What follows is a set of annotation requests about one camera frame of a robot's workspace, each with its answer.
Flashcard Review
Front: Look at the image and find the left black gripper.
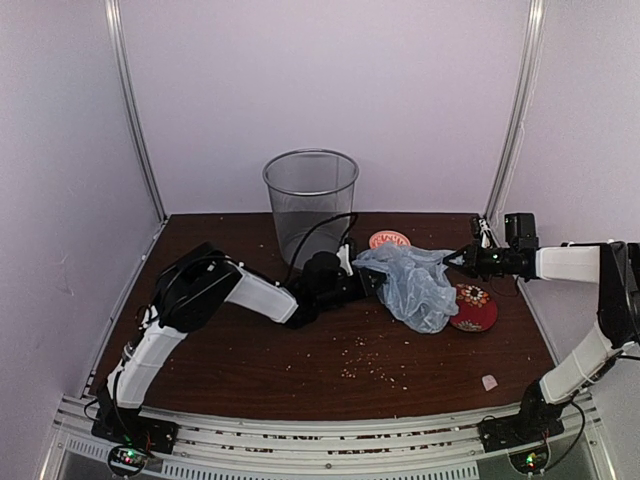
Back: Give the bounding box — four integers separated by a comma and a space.
316, 267, 387, 310

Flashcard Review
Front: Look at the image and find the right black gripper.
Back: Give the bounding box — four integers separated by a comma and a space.
443, 238, 517, 281

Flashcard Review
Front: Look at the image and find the light blue plastic trash bag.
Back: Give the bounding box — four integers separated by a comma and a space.
354, 243, 459, 334

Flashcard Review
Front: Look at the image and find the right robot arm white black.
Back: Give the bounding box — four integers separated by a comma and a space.
443, 213, 639, 442

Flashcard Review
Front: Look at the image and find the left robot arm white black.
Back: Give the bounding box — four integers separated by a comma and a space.
94, 242, 386, 444

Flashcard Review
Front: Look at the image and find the grey mesh trash bin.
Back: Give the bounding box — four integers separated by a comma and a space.
262, 148, 359, 270

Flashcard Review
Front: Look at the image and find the orange white patterned bowl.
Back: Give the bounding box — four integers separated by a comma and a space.
368, 230, 411, 249

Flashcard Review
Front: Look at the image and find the red floral overturned bowl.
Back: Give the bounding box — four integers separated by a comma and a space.
449, 283, 498, 333

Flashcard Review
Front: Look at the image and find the small pink paper scrap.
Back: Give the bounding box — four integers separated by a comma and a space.
481, 374, 498, 391

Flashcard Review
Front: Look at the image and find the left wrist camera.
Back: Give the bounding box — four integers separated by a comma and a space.
336, 239, 354, 277

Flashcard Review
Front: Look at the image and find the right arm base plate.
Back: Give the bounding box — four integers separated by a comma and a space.
478, 415, 565, 453

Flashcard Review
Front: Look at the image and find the right aluminium frame post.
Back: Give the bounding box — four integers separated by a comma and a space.
484, 0, 546, 224

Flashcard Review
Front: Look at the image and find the aluminium frame post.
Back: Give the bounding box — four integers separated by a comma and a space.
484, 0, 546, 224
104, 0, 168, 223

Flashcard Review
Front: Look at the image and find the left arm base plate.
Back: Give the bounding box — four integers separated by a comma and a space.
91, 417, 178, 454

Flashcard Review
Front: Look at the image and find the left aluminium frame post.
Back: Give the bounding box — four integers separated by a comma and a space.
104, 0, 168, 223

